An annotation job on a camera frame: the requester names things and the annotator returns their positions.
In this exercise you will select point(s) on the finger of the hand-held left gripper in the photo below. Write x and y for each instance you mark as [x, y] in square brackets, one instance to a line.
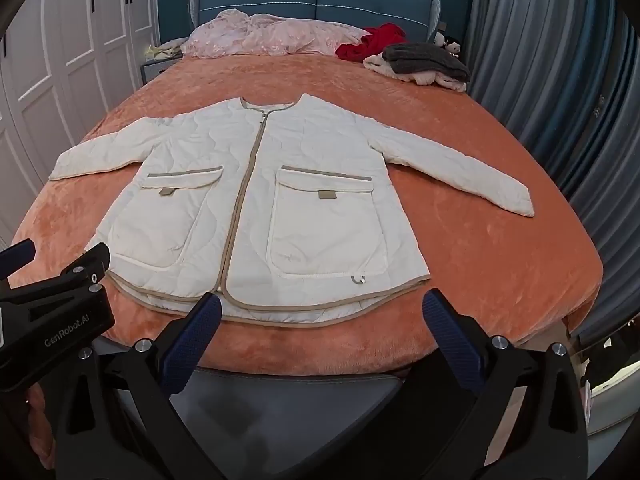
[95, 260]
[17, 257]

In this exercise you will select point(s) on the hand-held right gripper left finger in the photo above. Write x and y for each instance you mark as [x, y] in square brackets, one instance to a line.
[199, 332]

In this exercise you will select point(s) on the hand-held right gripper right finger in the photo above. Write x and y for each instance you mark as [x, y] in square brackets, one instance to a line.
[450, 340]

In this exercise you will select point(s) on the white quilted jacket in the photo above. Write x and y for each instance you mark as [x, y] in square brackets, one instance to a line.
[310, 220]

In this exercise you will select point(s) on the person's left hand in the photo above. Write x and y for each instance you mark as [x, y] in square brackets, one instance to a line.
[40, 425]

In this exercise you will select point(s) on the orange plush blanket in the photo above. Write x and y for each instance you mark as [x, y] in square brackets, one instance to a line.
[475, 285]

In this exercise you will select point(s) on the white panelled wardrobe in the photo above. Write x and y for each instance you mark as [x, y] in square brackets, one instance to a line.
[55, 75]

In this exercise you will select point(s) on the blue nightstand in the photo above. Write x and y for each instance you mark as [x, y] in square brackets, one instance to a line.
[155, 71]

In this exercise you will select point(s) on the grey pleated curtain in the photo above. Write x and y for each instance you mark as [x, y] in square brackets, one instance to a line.
[565, 110]

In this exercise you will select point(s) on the grey knit garment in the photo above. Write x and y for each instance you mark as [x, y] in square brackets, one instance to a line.
[425, 60]

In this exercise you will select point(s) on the cream fleece garment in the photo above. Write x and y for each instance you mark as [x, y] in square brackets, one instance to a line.
[385, 66]

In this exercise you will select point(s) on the pink floral quilt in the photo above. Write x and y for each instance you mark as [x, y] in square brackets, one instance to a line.
[270, 32]

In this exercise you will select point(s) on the black and white plush toy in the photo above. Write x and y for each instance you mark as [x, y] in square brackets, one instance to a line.
[446, 42]

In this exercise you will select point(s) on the red garment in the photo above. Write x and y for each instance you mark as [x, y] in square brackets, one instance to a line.
[372, 42]

